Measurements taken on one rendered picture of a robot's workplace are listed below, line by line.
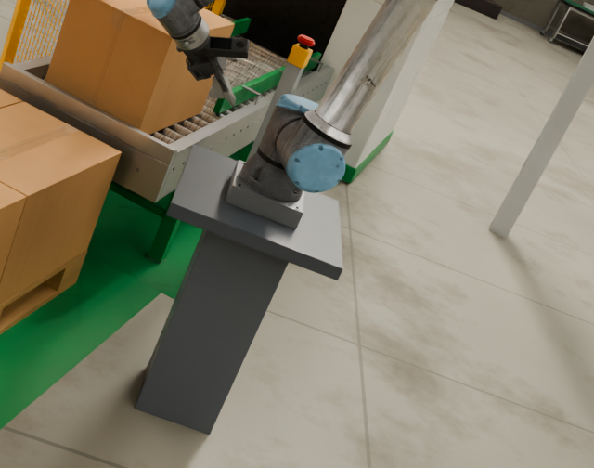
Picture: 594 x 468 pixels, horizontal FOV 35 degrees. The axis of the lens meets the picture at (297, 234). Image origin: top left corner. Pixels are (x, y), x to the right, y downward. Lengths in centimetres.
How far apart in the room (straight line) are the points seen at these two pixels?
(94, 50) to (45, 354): 107
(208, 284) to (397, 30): 92
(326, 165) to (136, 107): 110
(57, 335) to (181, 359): 51
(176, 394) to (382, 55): 123
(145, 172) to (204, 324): 74
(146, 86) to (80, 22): 32
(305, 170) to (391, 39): 39
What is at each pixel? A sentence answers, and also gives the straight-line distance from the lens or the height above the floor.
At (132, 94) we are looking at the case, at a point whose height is 70.
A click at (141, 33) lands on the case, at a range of 331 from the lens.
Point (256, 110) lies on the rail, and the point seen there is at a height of 60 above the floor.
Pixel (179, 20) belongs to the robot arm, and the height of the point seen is 123.
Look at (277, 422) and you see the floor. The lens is 320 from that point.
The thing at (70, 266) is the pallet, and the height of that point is 11.
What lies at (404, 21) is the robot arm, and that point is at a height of 141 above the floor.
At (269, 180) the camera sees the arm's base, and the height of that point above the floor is 85.
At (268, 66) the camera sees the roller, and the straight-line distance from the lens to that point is 512.
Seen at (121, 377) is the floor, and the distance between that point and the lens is 310.
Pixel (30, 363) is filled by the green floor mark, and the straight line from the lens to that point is 303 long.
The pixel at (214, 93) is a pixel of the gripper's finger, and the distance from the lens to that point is 242.
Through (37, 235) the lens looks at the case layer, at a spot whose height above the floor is 36.
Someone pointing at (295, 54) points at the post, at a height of 97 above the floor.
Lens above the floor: 175
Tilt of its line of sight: 22 degrees down
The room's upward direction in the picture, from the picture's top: 25 degrees clockwise
